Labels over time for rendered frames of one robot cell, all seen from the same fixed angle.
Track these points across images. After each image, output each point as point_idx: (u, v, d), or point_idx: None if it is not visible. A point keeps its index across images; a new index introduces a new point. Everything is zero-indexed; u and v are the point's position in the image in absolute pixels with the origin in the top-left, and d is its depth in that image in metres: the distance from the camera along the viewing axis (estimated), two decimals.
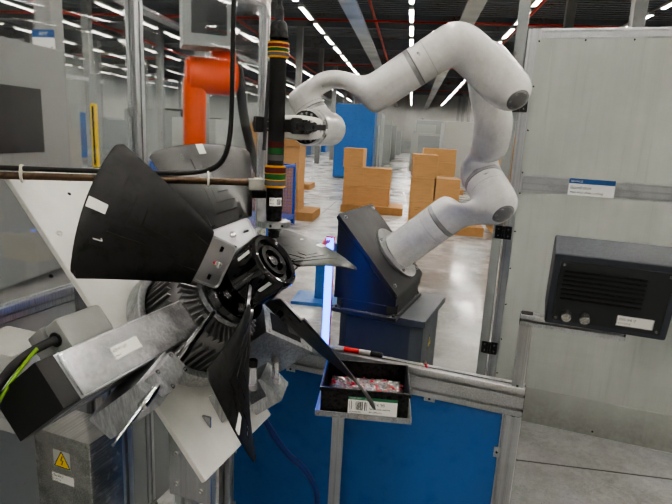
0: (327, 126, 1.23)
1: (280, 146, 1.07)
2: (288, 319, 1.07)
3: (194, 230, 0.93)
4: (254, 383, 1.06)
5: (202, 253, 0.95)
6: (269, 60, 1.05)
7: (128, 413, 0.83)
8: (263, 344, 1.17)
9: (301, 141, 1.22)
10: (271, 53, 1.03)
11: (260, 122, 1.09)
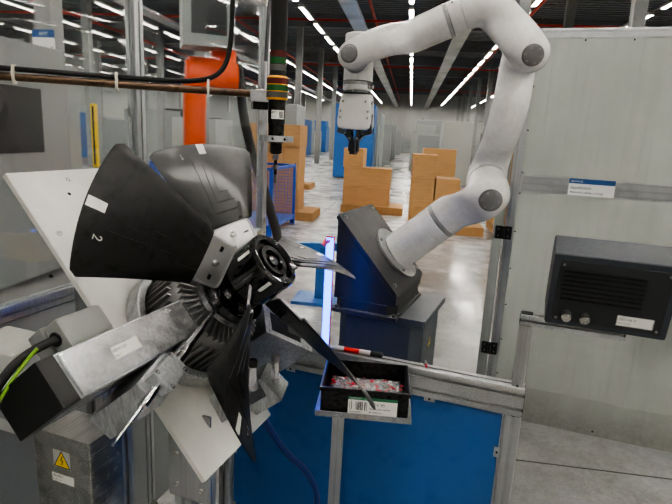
0: (371, 82, 1.49)
1: (282, 55, 1.03)
2: None
3: (238, 202, 1.11)
4: (254, 383, 1.06)
5: (229, 219, 1.09)
6: None
7: (128, 413, 0.83)
8: (263, 344, 1.17)
9: None
10: None
11: (353, 148, 1.55)
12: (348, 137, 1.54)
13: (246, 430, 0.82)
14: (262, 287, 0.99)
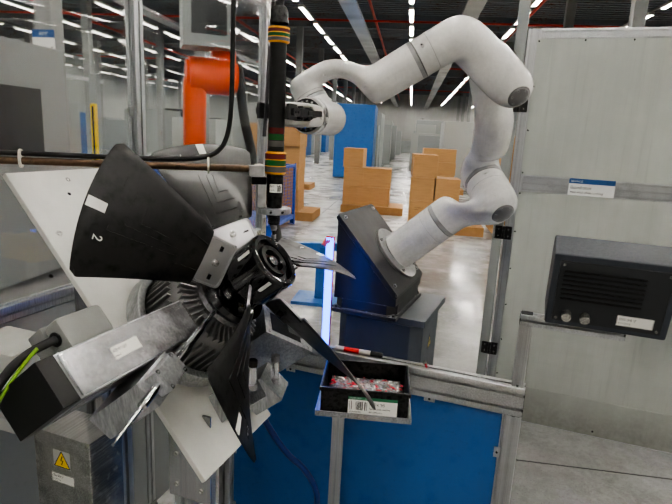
0: (327, 114, 1.22)
1: (280, 132, 1.06)
2: None
3: (238, 202, 1.11)
4: (254, 383, 1.06)
5: (229, 219, 1.09)
6: (269, 45, 1.04)
7: (128, 413, 0.83)
8: (263, 344, 1.17)
9: (301, 129, 1.22)
10: (271, 38, 1.02)
11: (263, 108, 1.08)
12: None
13: (246, 430, 0.82)
14: (262, 287, 0.99)
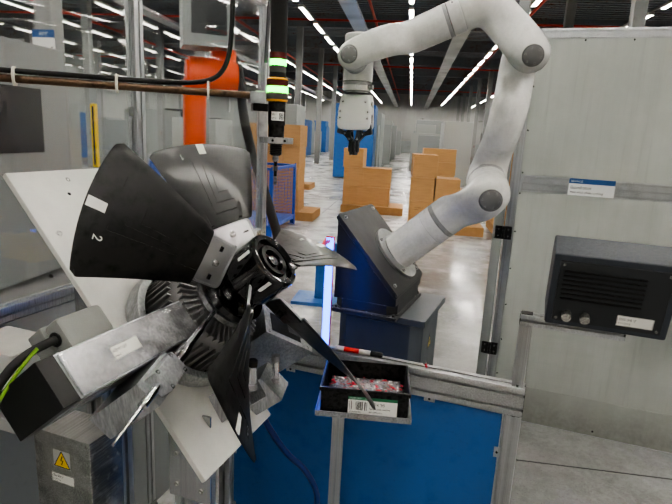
0: (370, 82, 1.49)
1: (282, 56, 1.03)
2: None
3: (238, 202, 1.11)
4: (254, 383, 1.06)
5: (229, 219, 1.09)
6: None
7: (128, 413, 0.83)
8: (263, 344, 1.17)
9: None
10: None
11: (353, 148, 1.54)
12: (348, 137, 1.53)
13: (246, 430, 0.82)
14: (262, 287, 0.99)
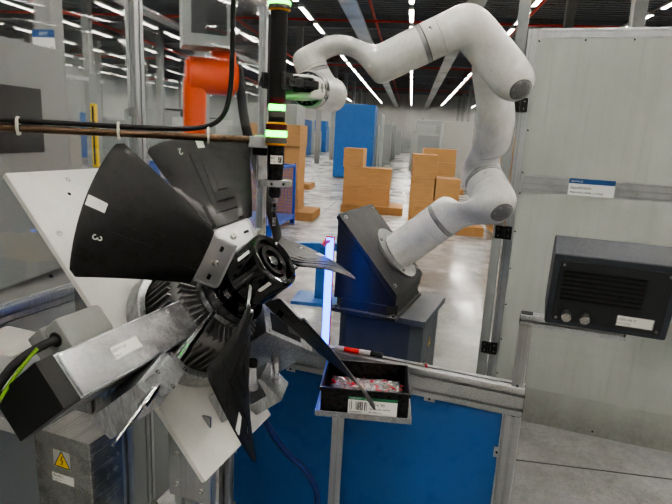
0: (329, 88, 1.21)
1: (281, 102, 1.05)
2: None
3: (302, 261, 1.19)
4: (254, 383, 1.06)
5: None
6: (270, 13, 1.03)
7: (128, 413, 0.83)
8: (263, 344, 1.17)
9: (302, 103, 1.20)
10: (272, 5, 1.01)
11: None
12: None
13: (96, 231, 0.80)
14: (242, 255, 0.99)
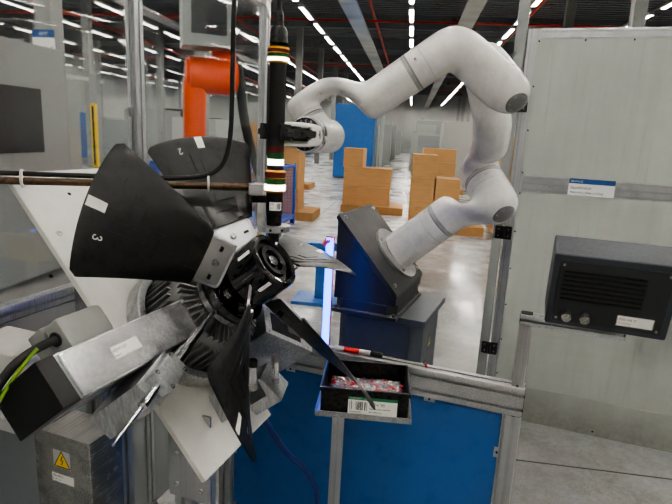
0: (326, 133, 1.23)
1: (280, 151, 1.07)
2: None
3: (302, 260, 1.19)
4: (254, 383, 1.06)
5: None
6: (269, 65, 1.05)
7: (128, 413, 0.83)
8: (263, 344, 1.17)
9: (300, 148, 1.23)
10: (271, 58, 1.03)
11: (267, 129, 1.08)
12: None
13: (96, 231, 0.80)
14: (242, 255, 0.99)
